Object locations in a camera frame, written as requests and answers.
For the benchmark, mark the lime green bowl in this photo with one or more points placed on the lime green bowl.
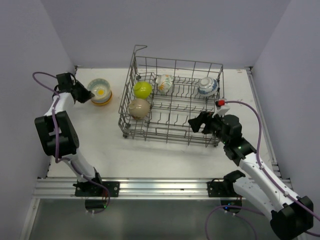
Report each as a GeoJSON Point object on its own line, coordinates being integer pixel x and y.
{"type": "Point", "coordinates": [142, 89]}

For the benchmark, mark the white ribbed bowl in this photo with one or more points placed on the white ribbed bowl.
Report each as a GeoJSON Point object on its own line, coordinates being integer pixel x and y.
{"type": "Point", "coordinates": [99, 99]}

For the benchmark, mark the grey wire dish rack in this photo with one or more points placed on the grey wire dish rack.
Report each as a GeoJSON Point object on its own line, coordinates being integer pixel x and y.
{"type": "Point", "coordinates": [167, 119]}

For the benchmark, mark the orange ribbed bowl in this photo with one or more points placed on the orange ribbed bowl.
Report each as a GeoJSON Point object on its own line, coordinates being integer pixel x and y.
{"type": "Point", "coordinates": [103, 103]}

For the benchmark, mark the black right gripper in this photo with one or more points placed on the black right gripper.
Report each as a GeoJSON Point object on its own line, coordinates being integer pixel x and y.
{"type": "Point", "coordinates": [195, 123]}

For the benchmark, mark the aluminium mounting rail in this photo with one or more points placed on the aluminium mounting rail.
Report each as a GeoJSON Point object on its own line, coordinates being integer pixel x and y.
{"type": "Point", "coordinates": [129, 188]}

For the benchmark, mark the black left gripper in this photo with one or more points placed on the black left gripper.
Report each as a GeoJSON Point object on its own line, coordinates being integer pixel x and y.
{"type": "Point", "coordinates": [87, 94]}

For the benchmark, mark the white blue patterned bowl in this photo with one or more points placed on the white blue patterned bowl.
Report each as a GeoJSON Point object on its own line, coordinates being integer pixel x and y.
{"type": "Point", "coordinates": [207, 86]}

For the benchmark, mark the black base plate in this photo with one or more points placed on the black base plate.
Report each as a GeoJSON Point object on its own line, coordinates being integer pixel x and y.
{"type": "Point", "coordinates": [221, 189]}
{"type": "Point", "coordinates": [110, 187]}

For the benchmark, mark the white floral leaf bowl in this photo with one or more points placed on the white floral leaf bowl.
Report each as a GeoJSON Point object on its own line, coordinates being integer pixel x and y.
{"type": "Point", "coordinates": [164, 83]}

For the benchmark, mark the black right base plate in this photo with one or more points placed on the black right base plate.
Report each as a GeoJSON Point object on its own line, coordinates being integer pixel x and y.
{"type": "Point", "coordinates": [221, 189]}

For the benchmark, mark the beige bowl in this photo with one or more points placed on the beige bowl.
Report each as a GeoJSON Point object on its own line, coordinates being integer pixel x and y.
{"type": "Point", "coordinates": [139, 108]}

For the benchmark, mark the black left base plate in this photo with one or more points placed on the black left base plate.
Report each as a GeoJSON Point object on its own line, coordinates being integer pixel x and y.
{"type": "Point", "coordinates": [110, 187]}

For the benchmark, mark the white yellow dotted bowl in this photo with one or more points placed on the white yellow dotted bowl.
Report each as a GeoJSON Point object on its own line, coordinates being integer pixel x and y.
{"type": "Point", "coordinates": [100, 88]}

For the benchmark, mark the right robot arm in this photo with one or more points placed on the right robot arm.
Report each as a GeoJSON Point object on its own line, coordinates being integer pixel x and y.
{"type": "Point", "coordinates": [289, 214]}

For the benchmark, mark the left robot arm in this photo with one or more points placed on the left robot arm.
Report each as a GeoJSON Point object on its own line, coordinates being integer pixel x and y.
{"type": "Point", "coordinates": [57, 134]}

